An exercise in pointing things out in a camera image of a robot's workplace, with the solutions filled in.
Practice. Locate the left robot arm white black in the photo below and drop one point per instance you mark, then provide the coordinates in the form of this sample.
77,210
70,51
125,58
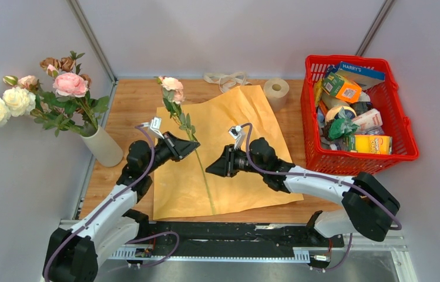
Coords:
103,218

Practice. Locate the aluminium frame rail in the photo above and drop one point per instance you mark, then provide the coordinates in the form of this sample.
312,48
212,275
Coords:
137,252

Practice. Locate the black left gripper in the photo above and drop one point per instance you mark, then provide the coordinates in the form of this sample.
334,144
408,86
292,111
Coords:
178,148

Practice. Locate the red plastic shopping basket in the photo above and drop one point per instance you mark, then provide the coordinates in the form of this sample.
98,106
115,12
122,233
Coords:
383,96

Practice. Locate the orange wrapping paper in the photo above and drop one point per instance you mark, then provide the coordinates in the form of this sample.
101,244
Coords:
184,189

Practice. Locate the green orange carton box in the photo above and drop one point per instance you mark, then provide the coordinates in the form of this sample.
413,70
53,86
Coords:
341,88

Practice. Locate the round yellow white container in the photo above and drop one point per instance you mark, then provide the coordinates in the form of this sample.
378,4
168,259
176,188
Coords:
339,112

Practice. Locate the brown rose stem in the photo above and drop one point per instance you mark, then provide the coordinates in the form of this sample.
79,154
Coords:
64,66

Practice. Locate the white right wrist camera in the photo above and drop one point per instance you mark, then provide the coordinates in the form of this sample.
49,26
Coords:
238,134

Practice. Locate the white ribbon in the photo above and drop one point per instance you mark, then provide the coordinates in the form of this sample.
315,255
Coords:
226,81

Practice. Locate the green crumpled bag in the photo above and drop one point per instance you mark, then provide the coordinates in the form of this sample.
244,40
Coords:
339,128

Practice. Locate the artificial flower bunch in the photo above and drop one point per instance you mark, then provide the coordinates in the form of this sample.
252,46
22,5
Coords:
173,96

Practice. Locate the white rose stem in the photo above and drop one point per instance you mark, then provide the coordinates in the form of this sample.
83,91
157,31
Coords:
42,107

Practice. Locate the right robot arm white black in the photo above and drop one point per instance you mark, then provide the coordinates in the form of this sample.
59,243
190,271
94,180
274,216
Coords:
368,208

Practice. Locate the yellow orange snack box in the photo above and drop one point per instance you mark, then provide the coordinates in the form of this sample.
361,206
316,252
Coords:
369,144

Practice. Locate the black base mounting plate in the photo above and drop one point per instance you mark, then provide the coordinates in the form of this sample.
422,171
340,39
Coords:
197,239

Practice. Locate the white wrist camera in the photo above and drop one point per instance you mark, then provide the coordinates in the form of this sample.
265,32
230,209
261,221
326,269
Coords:
238,134
153,127

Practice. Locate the beige cylindrical vase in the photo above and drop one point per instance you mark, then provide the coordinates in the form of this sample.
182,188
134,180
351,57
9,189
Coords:
104,148

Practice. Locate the blue Harry's box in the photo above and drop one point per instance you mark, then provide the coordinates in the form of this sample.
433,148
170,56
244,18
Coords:
366,78

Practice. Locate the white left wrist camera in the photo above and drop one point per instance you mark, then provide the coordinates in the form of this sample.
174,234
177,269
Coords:
153,127

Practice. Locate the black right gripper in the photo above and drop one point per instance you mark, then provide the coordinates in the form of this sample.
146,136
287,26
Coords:
225,165

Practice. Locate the peach rose stem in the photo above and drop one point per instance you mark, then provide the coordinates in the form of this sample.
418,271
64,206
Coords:
29,83

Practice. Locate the large pink rose stem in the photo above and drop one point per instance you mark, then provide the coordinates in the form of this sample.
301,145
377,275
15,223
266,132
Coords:
71,105

